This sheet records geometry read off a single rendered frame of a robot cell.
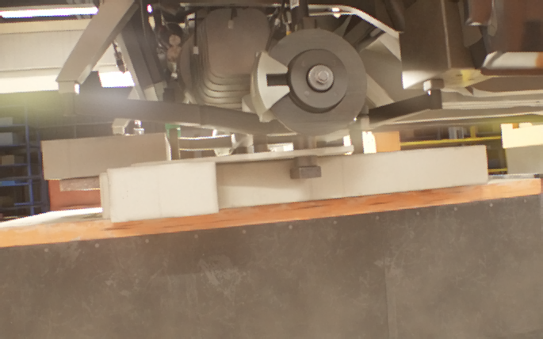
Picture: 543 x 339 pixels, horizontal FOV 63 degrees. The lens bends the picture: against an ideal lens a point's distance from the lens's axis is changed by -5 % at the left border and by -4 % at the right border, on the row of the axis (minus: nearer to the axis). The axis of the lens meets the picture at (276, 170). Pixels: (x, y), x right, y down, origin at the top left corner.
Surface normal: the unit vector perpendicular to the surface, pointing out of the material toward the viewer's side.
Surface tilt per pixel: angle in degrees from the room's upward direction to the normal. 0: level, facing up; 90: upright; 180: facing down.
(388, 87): 103
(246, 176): 90
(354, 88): 90
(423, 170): 90
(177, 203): 90
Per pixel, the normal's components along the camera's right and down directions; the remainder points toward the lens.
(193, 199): 0.19, -0.03
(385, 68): 0.08, 0.20
